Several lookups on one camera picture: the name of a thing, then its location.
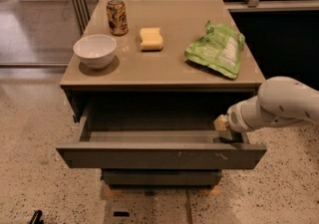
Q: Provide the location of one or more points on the orange patterned soda can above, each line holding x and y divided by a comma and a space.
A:
117, 17

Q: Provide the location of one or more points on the white ceramic bowl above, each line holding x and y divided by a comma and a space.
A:
96, 51

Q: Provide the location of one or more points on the grey bottom drawer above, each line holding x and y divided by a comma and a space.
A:
205, 178

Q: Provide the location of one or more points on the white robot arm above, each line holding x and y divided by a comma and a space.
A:
280, 101

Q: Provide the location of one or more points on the grey drawer cabinet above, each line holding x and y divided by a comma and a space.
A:
162, 77

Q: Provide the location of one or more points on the green chip bag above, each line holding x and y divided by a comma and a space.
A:
219, 49

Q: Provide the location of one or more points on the grey top drawer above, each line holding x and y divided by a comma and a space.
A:
151, 137

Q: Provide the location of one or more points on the grey drawer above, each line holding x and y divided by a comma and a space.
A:
205, 178
151, 137

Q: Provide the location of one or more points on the black object on floor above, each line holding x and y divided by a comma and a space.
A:
37, 218

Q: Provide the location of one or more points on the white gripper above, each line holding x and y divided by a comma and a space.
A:
233, 119

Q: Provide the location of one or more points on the yellow sponge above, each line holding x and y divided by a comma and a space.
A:
151, 39

